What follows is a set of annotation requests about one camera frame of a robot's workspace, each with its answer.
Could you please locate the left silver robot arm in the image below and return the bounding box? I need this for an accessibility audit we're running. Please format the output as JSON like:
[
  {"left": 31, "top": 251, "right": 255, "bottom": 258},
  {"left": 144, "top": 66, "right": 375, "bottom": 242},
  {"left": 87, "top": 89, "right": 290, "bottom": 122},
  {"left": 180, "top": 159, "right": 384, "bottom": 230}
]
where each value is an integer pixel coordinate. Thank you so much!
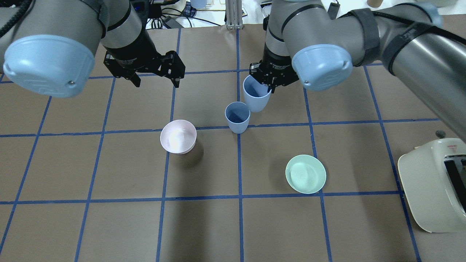
[{"left": 1, "top": 0, "right": 185, "bottom": 98}]

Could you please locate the cream toaster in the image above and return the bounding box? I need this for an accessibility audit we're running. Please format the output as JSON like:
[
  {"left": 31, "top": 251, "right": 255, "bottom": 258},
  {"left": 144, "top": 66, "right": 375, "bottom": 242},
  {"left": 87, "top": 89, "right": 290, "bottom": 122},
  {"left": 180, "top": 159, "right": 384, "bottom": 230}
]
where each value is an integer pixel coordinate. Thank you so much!
[{"left": 397, "top": 130, "right": 466, "bottom": 233}]

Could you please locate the aluminium frame post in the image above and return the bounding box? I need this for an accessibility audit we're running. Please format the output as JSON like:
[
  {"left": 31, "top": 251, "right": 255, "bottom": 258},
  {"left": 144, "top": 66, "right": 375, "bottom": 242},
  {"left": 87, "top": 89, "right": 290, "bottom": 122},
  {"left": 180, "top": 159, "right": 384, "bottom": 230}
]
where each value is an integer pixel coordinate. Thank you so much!
[{"left": 225, "top": 0, "right": 244, "bottom": 30}]

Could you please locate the green plastic bowl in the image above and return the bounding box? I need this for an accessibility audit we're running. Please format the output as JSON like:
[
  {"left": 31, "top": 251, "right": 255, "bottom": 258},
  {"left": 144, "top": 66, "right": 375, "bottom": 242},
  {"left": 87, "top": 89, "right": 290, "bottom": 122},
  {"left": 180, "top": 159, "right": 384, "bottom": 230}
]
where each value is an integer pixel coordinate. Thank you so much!
[{"left": 285, "top": 154, "right": 327, "bottom": 194}]

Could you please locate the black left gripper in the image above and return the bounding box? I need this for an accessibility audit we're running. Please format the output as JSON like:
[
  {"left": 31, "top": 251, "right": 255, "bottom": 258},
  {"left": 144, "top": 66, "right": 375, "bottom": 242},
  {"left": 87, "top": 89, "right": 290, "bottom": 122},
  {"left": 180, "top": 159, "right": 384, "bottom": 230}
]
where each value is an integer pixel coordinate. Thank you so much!
[{"left": 103, "top": 44, "right": 185, "bottom": 88}]

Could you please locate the pink plastic bowl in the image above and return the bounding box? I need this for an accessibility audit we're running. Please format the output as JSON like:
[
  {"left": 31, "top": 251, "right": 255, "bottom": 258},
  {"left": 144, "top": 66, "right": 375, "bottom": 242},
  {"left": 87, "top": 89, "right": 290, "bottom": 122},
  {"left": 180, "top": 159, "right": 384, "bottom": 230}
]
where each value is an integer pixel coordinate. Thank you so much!
[{"left": 160, "top": 119, "right": 197, "bottom": 155}]

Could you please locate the light blue plastic cup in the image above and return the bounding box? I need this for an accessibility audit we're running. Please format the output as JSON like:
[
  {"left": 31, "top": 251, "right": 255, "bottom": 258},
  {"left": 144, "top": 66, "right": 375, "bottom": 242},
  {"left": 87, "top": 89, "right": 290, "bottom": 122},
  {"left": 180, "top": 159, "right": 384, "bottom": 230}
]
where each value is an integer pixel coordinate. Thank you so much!
[{"left": 224, "top": 102, "right": 251, "bottom": 134}]

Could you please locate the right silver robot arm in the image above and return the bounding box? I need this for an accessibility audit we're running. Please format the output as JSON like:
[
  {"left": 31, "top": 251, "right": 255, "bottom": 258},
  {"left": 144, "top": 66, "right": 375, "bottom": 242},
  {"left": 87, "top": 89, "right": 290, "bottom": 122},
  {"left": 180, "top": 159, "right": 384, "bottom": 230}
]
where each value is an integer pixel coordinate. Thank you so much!
[{"left": 249, "top": 0, "right": 466, "bottom": 140}]

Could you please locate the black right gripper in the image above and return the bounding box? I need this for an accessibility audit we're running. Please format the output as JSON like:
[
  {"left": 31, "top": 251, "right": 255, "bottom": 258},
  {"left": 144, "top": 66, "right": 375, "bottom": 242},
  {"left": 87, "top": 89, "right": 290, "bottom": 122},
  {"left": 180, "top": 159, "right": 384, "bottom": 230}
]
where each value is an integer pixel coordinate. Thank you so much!
[{"left": 249, "top": 49, "right": 299, "bottom": 94}]

